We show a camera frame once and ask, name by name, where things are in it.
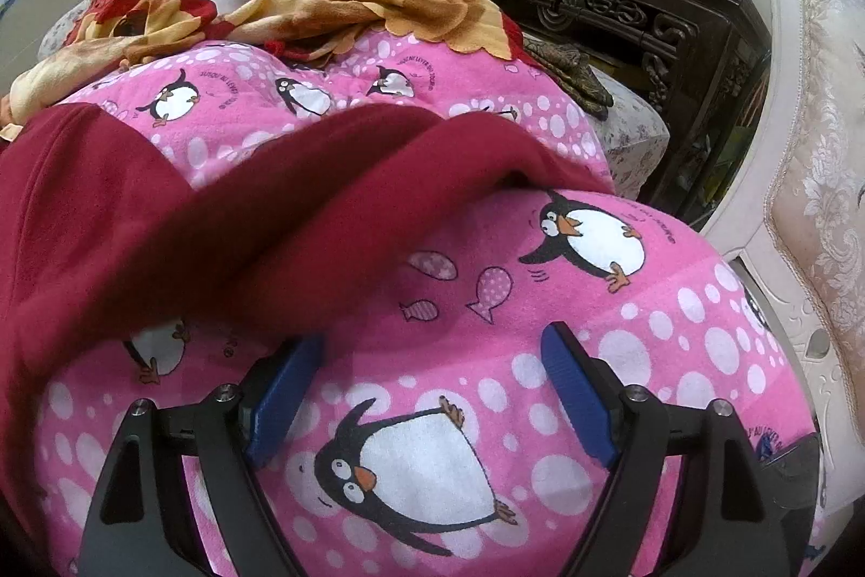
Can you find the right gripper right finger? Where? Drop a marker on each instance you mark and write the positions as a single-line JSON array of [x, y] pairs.
[[693, 468]]

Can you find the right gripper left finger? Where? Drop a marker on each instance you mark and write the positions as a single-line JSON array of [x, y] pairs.
[[141, 520]]

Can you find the dark red garment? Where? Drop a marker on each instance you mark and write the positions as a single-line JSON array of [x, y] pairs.
[[102, 237]]

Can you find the pink penguin blanket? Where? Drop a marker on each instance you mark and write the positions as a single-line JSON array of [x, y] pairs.
[[436, 437]]

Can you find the cream ornate armchair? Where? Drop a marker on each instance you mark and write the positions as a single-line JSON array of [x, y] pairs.
[[794, 218]]

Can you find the dark carved wooden cabinet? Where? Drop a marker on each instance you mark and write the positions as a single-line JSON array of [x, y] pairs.
[[703, 65]]

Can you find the red yellow floral blanket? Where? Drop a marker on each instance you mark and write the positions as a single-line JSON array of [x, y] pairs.
[[121, 34]]

